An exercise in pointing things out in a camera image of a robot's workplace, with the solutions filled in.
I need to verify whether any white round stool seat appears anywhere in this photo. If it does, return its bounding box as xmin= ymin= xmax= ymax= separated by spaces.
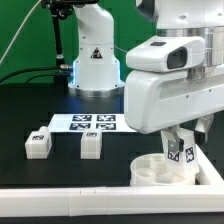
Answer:
xmin=130 ymin=153 xmax=195 ymax=187

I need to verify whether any black camera stand pole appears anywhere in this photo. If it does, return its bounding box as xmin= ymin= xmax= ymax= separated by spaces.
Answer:
xmin=41 ymin=0 xmax=99 ymax=85

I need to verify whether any white marker sheet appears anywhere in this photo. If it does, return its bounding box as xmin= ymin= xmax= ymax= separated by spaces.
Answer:
xmin=48 ymin=114 xmax=133 ymax=133

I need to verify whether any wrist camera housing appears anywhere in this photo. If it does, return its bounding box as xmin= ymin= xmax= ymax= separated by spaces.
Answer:
xmin=126 ymin=36 xmax=205 ymax=73

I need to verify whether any black cable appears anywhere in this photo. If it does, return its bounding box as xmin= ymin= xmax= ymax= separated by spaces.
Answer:
xmin=0 ymin=65 xmax=73 ymax=85

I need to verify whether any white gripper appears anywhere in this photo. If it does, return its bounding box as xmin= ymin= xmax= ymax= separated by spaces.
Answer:
xmin=124 ymin=71 xmax=224 ymax=154

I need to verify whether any white cable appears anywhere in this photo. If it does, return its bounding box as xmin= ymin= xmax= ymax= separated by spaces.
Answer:
xmin=0 ymin=0 xmax=43 ymax=66

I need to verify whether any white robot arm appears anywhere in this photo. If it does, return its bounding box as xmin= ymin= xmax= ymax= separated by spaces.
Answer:
xmin=124 ymin=0 xmax=224 ymax=154

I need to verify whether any white L-shaped fence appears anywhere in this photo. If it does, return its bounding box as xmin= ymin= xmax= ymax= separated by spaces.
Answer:
xmin=0 ymin=150 xmax=224 ymax=217

